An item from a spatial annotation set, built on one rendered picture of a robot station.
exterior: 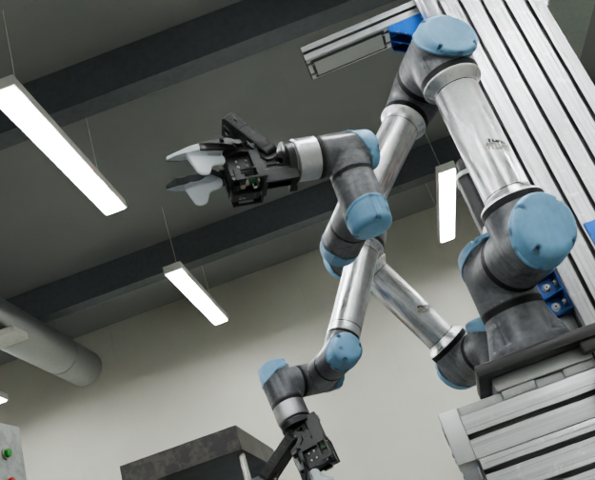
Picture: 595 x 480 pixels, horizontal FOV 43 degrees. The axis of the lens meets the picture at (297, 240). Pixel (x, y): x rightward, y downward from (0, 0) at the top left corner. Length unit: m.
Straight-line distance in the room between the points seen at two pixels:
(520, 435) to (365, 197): 0.47
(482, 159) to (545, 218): 0.16
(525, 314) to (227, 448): 4.38
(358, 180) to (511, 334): 0.38
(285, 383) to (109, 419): 7.21
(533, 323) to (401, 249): 7.30
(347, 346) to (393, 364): 6.58
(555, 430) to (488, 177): 0.43
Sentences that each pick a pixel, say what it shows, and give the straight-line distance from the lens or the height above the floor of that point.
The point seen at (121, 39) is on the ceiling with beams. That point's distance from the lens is 5.20.
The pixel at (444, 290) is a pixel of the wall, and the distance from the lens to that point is 8.45.
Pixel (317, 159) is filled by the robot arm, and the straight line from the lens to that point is 1.27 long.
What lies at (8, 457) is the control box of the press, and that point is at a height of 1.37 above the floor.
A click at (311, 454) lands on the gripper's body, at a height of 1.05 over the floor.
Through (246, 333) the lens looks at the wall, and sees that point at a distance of 8.58.
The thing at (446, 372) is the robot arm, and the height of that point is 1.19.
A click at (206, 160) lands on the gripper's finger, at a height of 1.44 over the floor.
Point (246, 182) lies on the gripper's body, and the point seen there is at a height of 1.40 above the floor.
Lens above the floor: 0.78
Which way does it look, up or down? 25 degrees up
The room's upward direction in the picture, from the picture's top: 19 degrees counter-clockwise
